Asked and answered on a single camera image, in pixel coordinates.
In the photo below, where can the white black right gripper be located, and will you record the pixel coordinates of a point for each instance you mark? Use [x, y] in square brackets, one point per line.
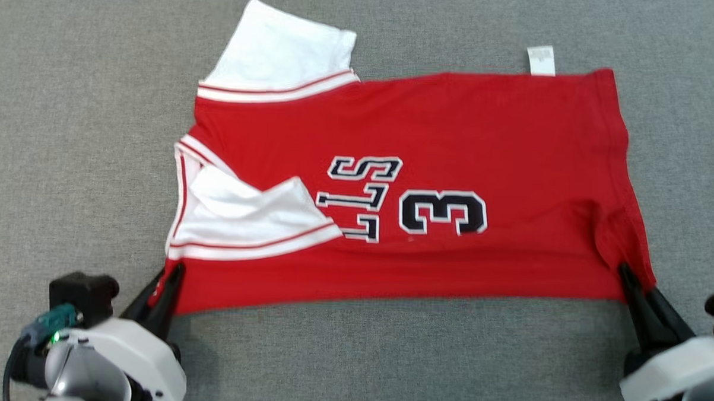
[671, 377]

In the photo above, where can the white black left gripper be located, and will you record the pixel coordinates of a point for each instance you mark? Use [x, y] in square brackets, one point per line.
[149, 365]

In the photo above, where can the red basketball jersey white sleeves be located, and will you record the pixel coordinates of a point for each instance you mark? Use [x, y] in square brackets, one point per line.
[484, 139]

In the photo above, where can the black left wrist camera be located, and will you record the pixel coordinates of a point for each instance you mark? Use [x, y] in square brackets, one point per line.
[83, 295]

